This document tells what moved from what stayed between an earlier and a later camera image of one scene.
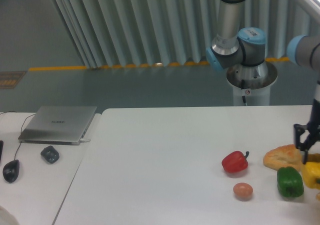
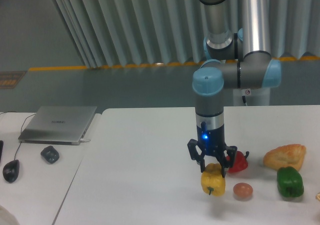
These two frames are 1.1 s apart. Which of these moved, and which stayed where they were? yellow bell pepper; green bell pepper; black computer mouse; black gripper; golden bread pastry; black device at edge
Moved: black gripper; yellow bell pepper
Stayed: green bell pepper; black computer mouse; black device at edge; golden bread pastry
